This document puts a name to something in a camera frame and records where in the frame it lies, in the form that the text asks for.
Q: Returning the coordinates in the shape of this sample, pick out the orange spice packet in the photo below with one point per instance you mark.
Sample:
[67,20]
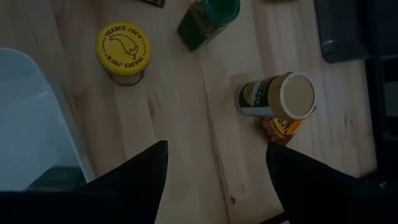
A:
[283,129]

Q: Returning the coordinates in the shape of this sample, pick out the white plastic tray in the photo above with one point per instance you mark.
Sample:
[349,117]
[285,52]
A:
[28,118]

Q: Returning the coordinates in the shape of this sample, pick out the dark can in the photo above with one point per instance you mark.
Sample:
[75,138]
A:
[280,96]

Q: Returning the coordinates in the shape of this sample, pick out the black aluminium table frame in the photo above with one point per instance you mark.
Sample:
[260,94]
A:
[385,140]

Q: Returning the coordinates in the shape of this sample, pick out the green-lid spice jar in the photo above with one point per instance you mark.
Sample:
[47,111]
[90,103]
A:
[205,21]

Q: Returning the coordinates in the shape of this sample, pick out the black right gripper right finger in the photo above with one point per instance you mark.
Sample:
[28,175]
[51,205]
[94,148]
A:
[326,199]

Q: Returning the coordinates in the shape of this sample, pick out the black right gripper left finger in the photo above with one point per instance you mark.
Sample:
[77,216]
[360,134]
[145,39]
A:
[93,205]

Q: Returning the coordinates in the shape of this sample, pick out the yellow-lid spice jar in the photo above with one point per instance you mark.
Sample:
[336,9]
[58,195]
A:
[122,48]

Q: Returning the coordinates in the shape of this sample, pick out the grey plastic bin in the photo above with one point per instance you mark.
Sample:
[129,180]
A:
[342,31]

